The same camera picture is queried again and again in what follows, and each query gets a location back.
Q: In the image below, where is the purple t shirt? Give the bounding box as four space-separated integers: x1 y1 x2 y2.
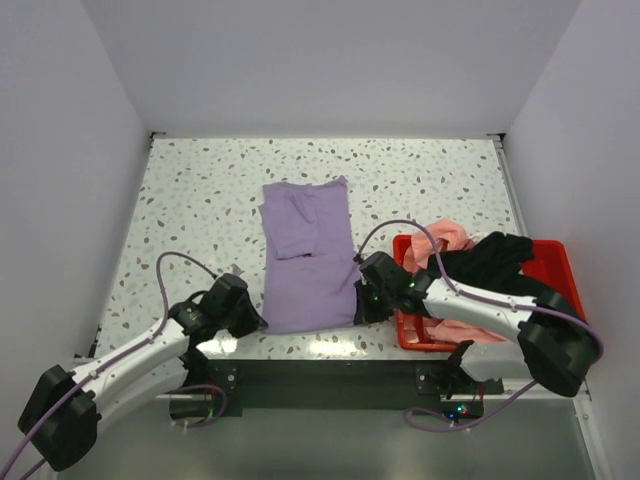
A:
259 176 359 334

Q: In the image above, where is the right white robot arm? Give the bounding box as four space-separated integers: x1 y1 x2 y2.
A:
355 252 603 397

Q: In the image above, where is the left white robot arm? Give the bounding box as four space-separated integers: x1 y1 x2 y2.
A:
18 273 265 472

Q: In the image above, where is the pink t shirt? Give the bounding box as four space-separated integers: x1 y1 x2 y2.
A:
402 219 505 344

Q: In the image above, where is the black t shirt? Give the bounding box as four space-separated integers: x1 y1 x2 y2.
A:
440 232 550 297

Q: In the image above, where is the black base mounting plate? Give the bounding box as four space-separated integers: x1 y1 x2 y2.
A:
169 360 504 424

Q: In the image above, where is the red plastic bin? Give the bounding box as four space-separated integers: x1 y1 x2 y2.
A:
395 239 585 352

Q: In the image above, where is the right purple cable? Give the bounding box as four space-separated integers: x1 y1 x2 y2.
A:
352 218 606 432

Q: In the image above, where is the purple cable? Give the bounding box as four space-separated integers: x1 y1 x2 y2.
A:
0 251 231 480
352 218 606 432

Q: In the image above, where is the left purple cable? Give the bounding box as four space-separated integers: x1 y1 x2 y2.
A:
0 251 231 480

